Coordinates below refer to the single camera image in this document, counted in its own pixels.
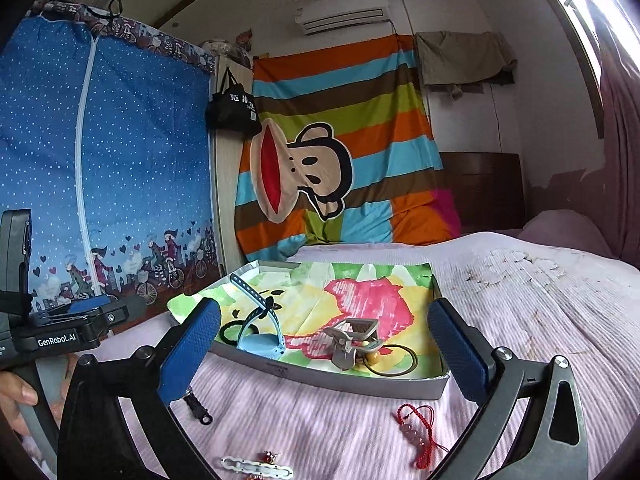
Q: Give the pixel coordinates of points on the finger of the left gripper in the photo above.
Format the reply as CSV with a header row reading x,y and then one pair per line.
x,y
75,308
107,317

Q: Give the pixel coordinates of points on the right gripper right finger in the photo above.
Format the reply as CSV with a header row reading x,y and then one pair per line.
x,y
475,365

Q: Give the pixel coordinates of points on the blue dotted fabric wardrobe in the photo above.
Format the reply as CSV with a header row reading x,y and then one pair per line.
x,y
103,140

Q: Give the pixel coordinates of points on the pink pillow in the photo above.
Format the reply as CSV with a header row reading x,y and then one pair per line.
x,y
566,228

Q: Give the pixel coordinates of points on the olive hanging cloth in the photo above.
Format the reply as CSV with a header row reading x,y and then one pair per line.
x,y
454,60

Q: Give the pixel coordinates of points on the grey hair claw clip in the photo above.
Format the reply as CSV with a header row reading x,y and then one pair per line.
x,y
353,340

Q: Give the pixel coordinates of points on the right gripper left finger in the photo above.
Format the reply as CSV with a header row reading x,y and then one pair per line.
x,y
164,372

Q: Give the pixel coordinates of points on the person's left hand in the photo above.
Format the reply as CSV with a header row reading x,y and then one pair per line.
x,y
14,392

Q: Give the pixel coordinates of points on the white pearl hair clip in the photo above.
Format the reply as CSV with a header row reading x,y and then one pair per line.
x,y
256,470

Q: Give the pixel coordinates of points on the dark wooden headboard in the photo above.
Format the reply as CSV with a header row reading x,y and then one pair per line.
x,y
488,190

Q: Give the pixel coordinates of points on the grey tray colourful paper lining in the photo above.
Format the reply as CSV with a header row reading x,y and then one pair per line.
x,y
273,314

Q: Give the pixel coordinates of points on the pink bed cover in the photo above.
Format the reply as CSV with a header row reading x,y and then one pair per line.
x,y
521,361

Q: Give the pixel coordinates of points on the black hanging bag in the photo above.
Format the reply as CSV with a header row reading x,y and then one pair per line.
x,y
233,109

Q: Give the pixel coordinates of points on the striped monkey blanket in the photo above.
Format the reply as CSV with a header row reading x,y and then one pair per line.
x,y
346,154

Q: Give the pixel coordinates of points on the black camera box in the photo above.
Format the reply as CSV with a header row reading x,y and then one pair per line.
x,y
16,248

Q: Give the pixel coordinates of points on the brown hair tie yellow bead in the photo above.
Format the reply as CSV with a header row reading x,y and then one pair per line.
x,y
389,361

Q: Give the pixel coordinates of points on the pink curtain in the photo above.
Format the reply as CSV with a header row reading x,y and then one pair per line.
x,y
619,91

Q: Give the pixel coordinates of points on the white air conditioner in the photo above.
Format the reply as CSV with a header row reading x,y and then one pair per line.
x,y
325,15

